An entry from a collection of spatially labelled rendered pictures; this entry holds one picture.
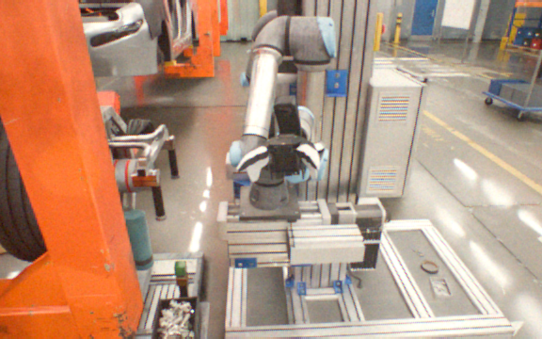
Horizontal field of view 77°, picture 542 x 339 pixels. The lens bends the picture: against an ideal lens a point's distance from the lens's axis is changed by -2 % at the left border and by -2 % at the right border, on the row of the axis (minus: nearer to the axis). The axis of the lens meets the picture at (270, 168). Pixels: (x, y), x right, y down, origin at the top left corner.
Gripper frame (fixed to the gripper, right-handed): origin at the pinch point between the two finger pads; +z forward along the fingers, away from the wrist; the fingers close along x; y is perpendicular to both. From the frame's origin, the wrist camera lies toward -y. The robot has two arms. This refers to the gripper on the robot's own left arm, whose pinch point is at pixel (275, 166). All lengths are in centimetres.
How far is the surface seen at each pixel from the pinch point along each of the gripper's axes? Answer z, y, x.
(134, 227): -43, 44, 71
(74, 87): -12, -16, 47
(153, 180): -43, 24, 56
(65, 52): -12, -24, 46
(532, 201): -229, 147, -158
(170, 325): -14, 61, 45
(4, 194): -20, 15, 95
